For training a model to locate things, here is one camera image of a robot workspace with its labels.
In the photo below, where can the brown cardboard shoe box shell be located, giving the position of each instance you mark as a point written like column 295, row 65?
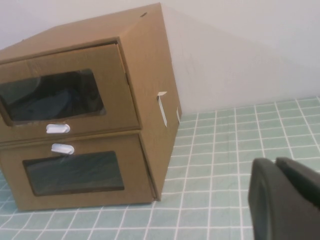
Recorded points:
column 150, row 75

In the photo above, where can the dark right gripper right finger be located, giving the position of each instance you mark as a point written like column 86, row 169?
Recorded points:
column 305, row 180

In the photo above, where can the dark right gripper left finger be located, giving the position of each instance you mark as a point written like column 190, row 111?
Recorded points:
column 275, row 207

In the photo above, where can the long white paper strip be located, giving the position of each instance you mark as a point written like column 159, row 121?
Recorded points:
column 162, row 110

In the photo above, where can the short white paper strip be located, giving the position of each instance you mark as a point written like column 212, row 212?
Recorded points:
column 178, row 115

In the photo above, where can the cardboard drawer with window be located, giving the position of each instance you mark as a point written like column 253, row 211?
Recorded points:
column 132, row 175
column 117, row 100

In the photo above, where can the green checkered tablecloth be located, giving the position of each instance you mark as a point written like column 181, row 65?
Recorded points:
column 212, row 150

